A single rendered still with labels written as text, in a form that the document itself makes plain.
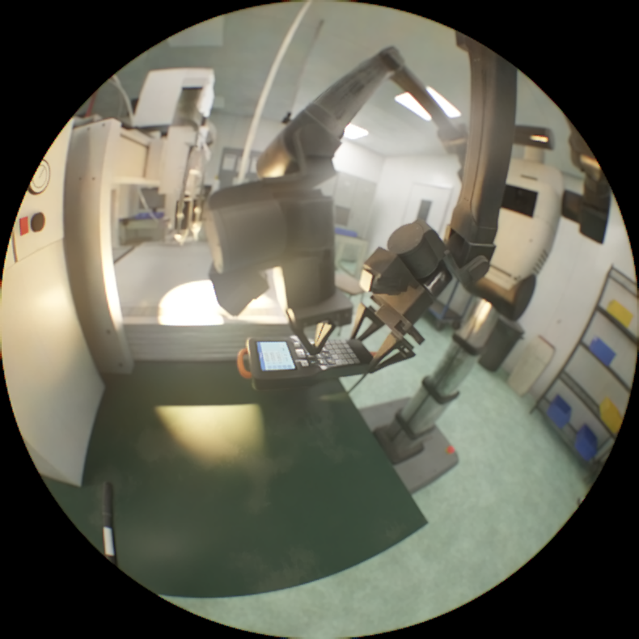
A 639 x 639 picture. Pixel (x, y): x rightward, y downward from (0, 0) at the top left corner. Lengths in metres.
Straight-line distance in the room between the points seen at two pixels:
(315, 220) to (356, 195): 4.72
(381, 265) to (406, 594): 1.28
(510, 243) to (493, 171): 0.36
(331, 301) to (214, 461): 0.29
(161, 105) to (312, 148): 0.47
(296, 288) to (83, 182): 0.38
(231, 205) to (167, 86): 0.50
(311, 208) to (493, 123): 0.25
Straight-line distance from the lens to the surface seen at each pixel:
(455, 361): 0.76
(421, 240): 0.30
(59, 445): 0.40
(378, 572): 1.20
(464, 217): 0.34
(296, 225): 0.21
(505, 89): 0.35
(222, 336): 0.46
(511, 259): 0.65
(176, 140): 0.57
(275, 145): 0.23
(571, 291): 3.20
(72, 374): 0.43
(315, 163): 0.21
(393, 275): 0.29
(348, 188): 4.83
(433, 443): 1.23
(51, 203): 0.38
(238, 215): 0.18
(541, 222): 0.66
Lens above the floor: 1.09
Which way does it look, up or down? 28 degrees down
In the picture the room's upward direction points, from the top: 14 degrees clockwise
